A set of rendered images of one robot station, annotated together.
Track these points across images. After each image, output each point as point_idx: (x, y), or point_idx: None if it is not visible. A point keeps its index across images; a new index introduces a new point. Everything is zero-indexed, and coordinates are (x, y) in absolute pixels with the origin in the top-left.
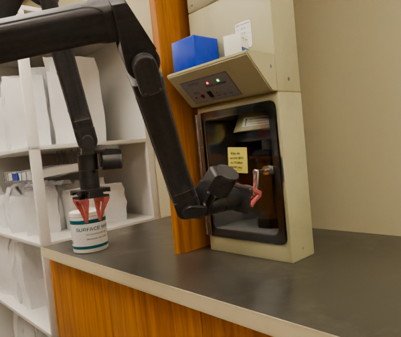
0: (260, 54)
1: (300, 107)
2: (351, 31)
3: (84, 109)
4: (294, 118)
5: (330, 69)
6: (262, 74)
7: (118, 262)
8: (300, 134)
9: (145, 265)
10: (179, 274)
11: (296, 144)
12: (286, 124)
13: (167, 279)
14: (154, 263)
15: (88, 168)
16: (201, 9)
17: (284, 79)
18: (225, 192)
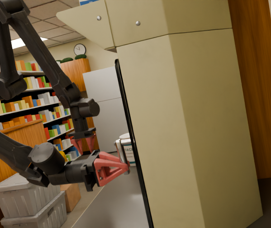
0: (77, 10)
1: (169, 58)
2: None
3: (54, 78)
4: (154, 76)
5: None
6: (84, 34)
7: (115, 183)
8: (169, 97)
9: (112, 195)
10: (98, 216)
11: (161, 111)
12: (137, 87)
13: (85, 218)
14: (120, 194)
15: (72, 117)
16: None
17: (129, 26)
18: (45, 171)
